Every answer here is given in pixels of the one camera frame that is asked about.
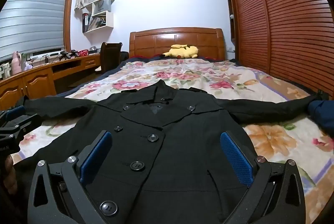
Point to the floral blanket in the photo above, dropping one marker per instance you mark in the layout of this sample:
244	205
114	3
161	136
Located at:
195	75

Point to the wooden bed headboard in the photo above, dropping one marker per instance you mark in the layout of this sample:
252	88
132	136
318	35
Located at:
156	41

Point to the white wall shelf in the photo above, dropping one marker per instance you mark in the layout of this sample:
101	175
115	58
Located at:
109	20

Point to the stack of books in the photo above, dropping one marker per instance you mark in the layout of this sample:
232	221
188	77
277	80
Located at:
95	22

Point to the wooden louvered wardrobe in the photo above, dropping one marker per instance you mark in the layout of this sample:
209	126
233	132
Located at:
287	31

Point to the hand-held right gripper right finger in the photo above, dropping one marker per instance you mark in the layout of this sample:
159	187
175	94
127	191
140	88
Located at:
236	158

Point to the dark brown chair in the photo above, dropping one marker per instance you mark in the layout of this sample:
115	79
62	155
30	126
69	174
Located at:
109	57

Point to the grey paper bag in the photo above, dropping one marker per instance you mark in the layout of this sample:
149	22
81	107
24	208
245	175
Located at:
103	7

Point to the black tripod device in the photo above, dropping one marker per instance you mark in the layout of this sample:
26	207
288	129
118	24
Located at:
68	54

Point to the metal container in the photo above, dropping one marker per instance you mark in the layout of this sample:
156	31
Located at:
94	50

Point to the red basket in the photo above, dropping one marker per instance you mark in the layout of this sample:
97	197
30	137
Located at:
83	53

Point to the navy blue garment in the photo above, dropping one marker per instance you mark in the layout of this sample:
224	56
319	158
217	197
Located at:
321	114

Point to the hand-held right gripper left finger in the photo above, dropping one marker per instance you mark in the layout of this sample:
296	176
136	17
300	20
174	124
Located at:
96	156

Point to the black binder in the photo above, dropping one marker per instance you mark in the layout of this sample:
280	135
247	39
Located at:
85	22

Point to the yellow plush toy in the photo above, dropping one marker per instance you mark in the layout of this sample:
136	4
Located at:
182	51

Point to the wooden desk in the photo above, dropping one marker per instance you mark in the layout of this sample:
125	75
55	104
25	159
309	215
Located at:
39	80

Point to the black buttoned coat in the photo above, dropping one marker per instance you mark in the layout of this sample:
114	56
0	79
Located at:
169	161

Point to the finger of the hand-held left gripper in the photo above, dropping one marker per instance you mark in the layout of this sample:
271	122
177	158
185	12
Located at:
23	126
15	112

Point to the pink bottle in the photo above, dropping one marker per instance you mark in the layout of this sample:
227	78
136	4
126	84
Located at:
16	64

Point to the person's left hand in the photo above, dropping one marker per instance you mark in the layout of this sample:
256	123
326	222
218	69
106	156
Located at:
11	174

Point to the window with grey blind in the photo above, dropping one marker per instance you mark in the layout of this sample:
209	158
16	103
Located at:
31	17

